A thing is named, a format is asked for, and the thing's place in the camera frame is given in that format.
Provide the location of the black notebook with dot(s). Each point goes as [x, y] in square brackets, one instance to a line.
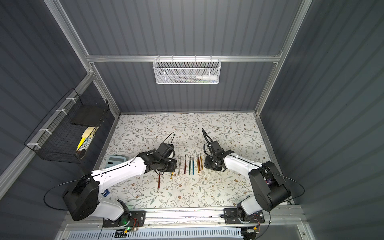
[89, 116]

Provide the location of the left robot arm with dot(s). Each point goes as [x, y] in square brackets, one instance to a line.
[87, 197]

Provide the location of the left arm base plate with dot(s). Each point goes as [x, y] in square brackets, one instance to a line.
[130, 220]

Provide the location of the dark red carving knife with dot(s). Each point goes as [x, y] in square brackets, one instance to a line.
[159, 181]

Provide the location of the white wire mesh basket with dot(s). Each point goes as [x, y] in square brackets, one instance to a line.
[185, 72]

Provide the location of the black wire mesh basket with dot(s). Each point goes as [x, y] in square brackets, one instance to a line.
[57, 139]

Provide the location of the light blue calculator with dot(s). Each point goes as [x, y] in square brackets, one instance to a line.
[114, 160]

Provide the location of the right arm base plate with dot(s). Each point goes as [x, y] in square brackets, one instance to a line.
[237, 216]

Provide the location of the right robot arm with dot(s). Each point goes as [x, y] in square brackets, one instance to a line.
[268, 185]

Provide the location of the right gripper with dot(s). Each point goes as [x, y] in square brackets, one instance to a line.
[214, 163]

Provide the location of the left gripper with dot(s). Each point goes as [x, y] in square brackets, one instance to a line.
[169, 165]

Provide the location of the white marker in basket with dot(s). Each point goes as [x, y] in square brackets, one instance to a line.
[209, 78]

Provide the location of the yellow sticky notes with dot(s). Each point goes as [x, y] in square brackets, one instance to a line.
[87, 138]

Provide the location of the blue stapler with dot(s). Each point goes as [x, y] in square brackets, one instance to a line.
[105, 193]

